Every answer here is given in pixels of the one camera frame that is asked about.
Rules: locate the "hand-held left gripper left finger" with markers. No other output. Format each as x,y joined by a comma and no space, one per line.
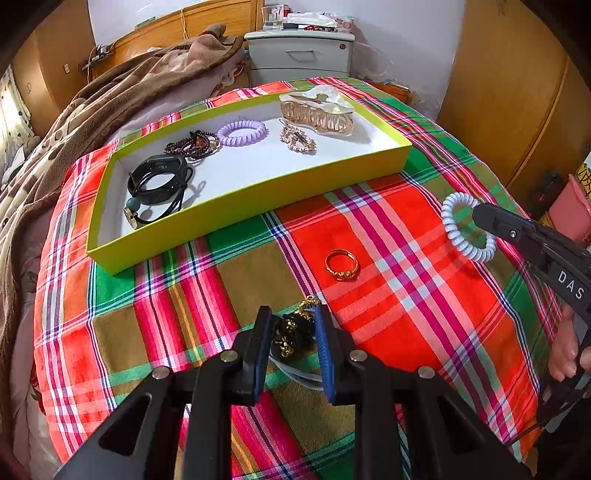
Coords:
261,350

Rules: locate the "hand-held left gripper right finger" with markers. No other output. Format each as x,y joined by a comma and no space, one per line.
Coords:
325,350

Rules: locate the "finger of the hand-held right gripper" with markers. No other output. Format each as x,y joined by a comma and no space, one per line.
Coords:
512,228

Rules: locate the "yellow-green cardboard box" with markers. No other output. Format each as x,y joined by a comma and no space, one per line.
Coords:
258,198

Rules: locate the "black wrist watch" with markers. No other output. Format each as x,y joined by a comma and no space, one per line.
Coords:
161,170

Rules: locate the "rhinestone earrings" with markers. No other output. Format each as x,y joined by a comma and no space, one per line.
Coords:
295,141

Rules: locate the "clear hair claw clip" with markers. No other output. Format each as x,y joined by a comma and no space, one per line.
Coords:
318,113

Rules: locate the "person's right hand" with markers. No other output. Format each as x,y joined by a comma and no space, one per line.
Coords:
563,350

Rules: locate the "pink plastic basket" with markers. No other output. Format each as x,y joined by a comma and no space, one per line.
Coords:
570,207

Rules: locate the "plaid cloth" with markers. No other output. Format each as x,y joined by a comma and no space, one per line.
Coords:
415,300

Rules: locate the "wide wooden wardrobe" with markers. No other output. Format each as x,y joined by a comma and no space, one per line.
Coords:
508,92

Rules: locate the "orange box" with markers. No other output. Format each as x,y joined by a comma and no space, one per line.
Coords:
392,90

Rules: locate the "grey nightstand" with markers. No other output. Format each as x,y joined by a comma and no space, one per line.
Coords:
300,55

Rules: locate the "brown blanket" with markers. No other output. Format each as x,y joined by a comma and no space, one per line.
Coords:
115,92

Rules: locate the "glass tumbler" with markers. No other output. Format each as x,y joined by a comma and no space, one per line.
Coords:
269,18

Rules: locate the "dotted curtain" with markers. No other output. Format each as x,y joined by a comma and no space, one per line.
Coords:
14,124

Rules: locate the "wooden headboard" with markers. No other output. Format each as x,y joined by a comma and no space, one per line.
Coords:
207,18

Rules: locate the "power strip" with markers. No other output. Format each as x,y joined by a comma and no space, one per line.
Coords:
99,53

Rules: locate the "tall wooden wardrobe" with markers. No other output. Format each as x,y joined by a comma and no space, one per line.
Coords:
51,60

